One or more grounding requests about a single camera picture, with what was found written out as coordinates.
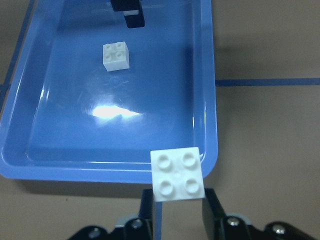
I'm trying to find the white block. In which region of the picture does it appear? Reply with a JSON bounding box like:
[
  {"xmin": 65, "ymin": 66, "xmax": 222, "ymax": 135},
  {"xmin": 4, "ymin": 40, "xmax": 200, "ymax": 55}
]
[
  {"xmin": 102, "ymin": 41, "xmax": 130, "ymax": 72},
  {"xmin": 150, "ymin": 147, "xmax": 205, "ymax": 202}
]

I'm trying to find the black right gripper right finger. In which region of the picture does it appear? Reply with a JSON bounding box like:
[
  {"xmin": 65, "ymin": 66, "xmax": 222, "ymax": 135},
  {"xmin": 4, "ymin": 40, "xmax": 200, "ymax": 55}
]
[{"xmin": 202, "ymin": 188, "xmax": 226, "ymax": 237}]

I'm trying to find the blue plastic tray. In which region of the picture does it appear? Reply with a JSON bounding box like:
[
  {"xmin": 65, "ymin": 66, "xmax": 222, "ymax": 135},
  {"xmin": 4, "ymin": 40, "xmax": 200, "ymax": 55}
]
[{"xmin": 0, "ymin": 0, "xmax": 218, "ymax": 184}]

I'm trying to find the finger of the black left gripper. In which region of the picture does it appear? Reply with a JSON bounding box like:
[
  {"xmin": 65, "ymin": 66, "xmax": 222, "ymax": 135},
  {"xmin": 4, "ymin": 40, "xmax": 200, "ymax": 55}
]
[
  {"xmin": 123, "ymin": 9, "xmax": 145, "ymax": 28},
  {"xmin": 110, "ymin": 0, "xmax": 141, "ymax": 12}
]

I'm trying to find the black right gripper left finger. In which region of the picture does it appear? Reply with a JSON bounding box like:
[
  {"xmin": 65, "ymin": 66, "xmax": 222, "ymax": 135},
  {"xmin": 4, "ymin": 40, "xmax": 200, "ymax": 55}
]
[{"xmin": 138, "ymin": 188, "xmax": 156, "ymax": 240}]

